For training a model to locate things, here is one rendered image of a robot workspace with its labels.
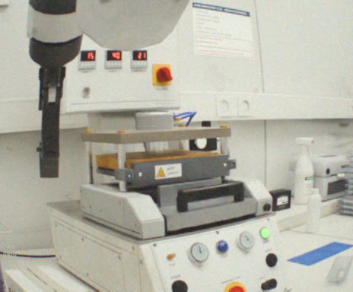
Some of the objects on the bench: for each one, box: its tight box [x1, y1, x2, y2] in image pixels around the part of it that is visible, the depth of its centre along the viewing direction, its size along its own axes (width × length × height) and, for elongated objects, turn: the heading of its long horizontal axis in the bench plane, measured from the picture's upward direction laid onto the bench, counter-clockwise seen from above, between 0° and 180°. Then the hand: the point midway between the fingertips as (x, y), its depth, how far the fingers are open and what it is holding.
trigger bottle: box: [294, 138, 314, 205], centre depth 183 cm, size 9×8×25 cm
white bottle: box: [306, 189, 321, 233], centre depth 154 cm, size 5×5×14 cm
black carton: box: [268, 189, 291, 212], centre depth 176 cm, size 6×9×7 cm
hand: (47, 135), depth 73 cm, fingers open, 13 cm apart
